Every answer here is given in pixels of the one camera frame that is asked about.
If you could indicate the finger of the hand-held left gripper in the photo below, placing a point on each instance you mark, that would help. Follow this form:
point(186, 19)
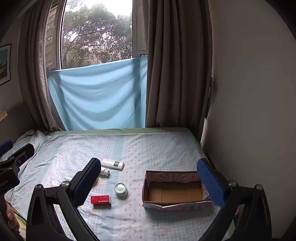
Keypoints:
point(23, 151)
point(7, 145)

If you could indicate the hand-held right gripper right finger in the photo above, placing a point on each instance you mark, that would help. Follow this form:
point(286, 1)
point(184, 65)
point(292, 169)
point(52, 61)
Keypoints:
point(211, 183)

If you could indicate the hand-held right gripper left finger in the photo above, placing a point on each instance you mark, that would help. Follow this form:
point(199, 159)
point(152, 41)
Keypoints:
point(86, 183)

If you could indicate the yellow tape roll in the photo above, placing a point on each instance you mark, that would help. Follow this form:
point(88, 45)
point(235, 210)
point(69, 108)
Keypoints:
point(96, 182)

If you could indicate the white plastic bottle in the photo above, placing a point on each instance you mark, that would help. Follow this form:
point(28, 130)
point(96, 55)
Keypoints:
point(105, 172)

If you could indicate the small red box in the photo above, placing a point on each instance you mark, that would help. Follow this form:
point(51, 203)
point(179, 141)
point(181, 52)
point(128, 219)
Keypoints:
point(100, 201)

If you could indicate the white remote control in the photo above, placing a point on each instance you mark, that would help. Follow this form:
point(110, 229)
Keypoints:
point(113, 164)

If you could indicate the round jar pale green lid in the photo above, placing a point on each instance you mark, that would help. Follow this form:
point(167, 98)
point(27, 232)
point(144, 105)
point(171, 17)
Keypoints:
point(121, 188)

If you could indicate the cardboard box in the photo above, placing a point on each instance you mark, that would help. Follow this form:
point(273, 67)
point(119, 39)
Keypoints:
point(175, 192)

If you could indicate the person's left hand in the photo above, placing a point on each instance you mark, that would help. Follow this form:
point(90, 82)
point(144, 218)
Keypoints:
point(11, 213)

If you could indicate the crumpled pale pillow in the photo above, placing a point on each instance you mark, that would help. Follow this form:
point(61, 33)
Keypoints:
point(30, 136)

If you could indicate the yellow cloth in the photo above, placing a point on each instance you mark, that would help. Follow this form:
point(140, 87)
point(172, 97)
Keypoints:
point(22, 224)

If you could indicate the floral checked bed sheet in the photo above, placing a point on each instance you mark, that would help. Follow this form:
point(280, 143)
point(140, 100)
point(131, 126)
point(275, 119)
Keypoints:
point(138, 150)

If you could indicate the light blue hanging cloth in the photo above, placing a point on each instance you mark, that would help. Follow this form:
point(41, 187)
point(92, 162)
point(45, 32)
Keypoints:
point(97, 97)

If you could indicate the wall poster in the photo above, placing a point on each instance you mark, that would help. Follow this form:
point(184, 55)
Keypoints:
point(4, 64)

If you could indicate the window frame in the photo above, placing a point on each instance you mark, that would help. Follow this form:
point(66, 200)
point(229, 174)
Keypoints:
point(52, 34)

